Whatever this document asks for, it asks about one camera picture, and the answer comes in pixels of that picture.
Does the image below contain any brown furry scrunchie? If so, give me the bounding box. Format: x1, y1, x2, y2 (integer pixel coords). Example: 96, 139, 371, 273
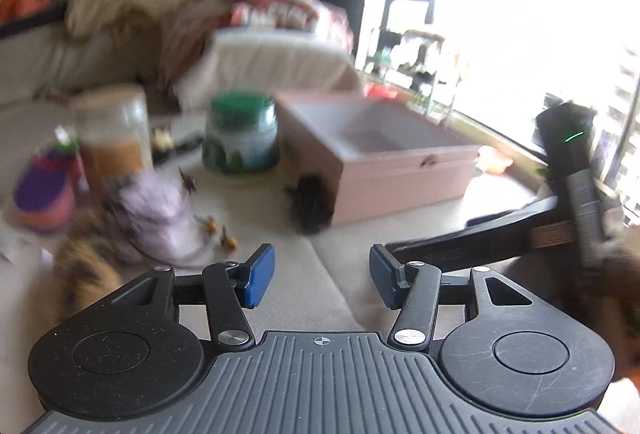
35, 210, 124, 327

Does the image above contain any right hand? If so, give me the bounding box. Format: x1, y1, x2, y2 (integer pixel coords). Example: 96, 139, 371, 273
572, 238, 639, 386

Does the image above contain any black hair claw clip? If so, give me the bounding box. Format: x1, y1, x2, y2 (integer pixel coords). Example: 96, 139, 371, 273
284, 175, 334, 235

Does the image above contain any pink cardboard box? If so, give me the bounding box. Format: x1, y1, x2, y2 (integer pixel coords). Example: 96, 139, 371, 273
274, 94, 478, 225

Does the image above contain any white jar green lid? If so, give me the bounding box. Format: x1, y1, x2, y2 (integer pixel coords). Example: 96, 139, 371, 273
202, 90, 279, 176

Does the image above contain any clear jar silver lid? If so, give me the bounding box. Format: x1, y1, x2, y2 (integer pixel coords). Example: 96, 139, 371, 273
70, 84, 153, 191

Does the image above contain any floral pink blanket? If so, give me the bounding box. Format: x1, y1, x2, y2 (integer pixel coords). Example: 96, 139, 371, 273
158, 0, 354, 88

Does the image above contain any beige sofa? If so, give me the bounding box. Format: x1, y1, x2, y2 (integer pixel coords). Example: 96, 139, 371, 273
0, 20, 364, 112

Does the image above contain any cream blanket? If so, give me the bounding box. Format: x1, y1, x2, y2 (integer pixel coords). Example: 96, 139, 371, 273
65, 0, 185, 42

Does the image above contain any orange plush toy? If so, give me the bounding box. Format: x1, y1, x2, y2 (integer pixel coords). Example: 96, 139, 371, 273
0, 0, 56, 24

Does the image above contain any brown cord necklace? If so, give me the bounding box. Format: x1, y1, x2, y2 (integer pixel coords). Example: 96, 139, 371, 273
177, 167, 241, 250

